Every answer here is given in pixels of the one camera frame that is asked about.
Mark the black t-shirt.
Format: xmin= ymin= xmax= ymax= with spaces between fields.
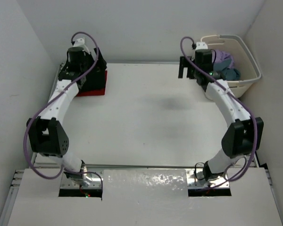
xmin=80 ymin=50 xmax=107 ymax=93

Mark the purple t-shirt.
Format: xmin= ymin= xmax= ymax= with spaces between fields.
xmin=212 ymin=49 xmax=234 ymax=65

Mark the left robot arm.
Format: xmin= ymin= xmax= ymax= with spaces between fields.
xmin=23 ymin=46 xmax=101 ymax=179

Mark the cream laundry basket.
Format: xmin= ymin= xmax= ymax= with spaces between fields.
xmin=197 ymin=35 xmax=262 ymax=98

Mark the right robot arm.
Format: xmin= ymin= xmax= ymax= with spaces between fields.
xmin=178 ymin=49 xmax=264 ymax=181

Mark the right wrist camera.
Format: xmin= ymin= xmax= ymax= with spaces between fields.
xmin=192 ymin=41 xmax=208 ymax=51

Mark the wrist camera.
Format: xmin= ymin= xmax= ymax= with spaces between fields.
xmin=73 ymin=38 xmax=90 ymax=54
xmin=192 ymin=41 xmax=208 ymax=51

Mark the red t-shirt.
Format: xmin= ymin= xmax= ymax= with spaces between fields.
xmin=76 ymin=69 xmax=108 ymax=97

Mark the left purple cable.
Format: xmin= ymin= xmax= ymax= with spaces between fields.
xmin=23 ymin=32 xmax=104 ymax=194

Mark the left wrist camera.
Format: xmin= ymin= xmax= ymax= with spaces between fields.
xmin=73 ymin=38 xmax=90 ymax=54

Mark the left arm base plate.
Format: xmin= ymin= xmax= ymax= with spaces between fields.
xmin=60 ymin=170 xmax=103 ymax=189

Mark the blue-grey t-shirt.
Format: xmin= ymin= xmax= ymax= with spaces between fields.
xmin=213 ymin=60 xmax=241 ymax=81

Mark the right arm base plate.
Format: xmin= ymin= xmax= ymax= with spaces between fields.
xmin=186 ymin=168 xmax=230 ymax=190

